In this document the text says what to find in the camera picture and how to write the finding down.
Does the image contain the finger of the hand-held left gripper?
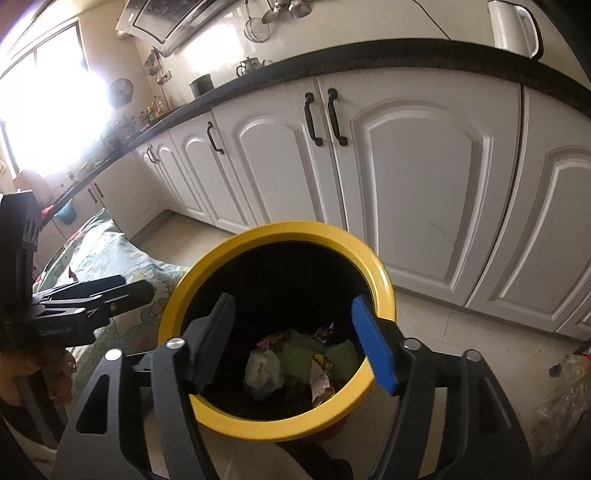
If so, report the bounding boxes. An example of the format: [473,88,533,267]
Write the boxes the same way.
[82,281,156,320]
[33,274,127,304]

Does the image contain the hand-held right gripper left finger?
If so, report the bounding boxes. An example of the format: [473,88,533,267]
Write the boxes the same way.
[52,292,237,480]

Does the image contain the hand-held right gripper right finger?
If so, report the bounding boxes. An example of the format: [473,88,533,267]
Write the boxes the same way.
[351,295,534,480]

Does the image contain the green mesh scrubbing sponge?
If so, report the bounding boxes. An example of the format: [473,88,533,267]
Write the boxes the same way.
[281,335,361,381]

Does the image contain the yellow rimmed trash bin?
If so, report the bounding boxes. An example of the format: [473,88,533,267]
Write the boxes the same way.
[158,222,397,443]

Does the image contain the person's left hand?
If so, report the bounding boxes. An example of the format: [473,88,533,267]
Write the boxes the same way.
[0,347,78,404]

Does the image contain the printed blanket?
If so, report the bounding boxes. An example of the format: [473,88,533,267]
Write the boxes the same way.
[34,208,185,370]

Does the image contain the purple snack wrapper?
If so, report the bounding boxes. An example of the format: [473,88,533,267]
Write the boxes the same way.
[316,323,343,345]

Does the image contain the white plastic bag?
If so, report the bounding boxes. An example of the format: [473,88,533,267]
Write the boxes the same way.
[244,348,285,400]

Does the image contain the yellow snack wrapper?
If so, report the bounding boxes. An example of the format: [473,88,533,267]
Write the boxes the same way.
[311,353,336,403]

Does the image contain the white kitchen cabinet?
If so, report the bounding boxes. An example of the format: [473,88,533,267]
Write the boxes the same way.
[51,74,591,342]

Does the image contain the window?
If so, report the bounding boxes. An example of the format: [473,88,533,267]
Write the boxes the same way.
[0,21,108,185]

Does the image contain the row of condiment bottles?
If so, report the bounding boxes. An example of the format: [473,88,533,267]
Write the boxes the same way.
[134,95,172,123]

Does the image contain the clear plastic bag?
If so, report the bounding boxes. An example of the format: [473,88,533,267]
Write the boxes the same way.
[536,353,591,457]

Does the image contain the black cooking pot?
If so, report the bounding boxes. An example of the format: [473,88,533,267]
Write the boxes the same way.
[189,74,215,99]

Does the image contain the hanging small utensils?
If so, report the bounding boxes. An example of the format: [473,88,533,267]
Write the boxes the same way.
[144,48,168,86]

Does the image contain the metal teapot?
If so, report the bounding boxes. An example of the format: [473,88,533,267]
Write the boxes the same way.
[236,56,273,78]

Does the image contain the metal range hood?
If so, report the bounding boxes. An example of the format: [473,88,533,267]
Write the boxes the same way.
[115,0,241,57]

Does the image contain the black kitchen countertop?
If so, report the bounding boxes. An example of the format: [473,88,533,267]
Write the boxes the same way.
[39,38,591,222]

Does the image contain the metal strainer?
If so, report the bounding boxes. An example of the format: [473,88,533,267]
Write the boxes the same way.
[244,0,271,43]

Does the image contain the white electric kettle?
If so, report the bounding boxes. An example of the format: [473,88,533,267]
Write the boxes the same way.
[488,0,544,61]

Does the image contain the black cabinet handle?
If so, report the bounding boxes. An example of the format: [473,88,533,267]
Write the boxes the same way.
[327,89,348,147]
[206,121,225,155]
[304,93,325,147]

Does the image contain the round wall plate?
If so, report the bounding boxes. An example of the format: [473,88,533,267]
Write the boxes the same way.
[107,78,136,109]

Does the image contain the black power cable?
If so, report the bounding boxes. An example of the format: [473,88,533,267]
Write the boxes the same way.
[411,0,455,41]

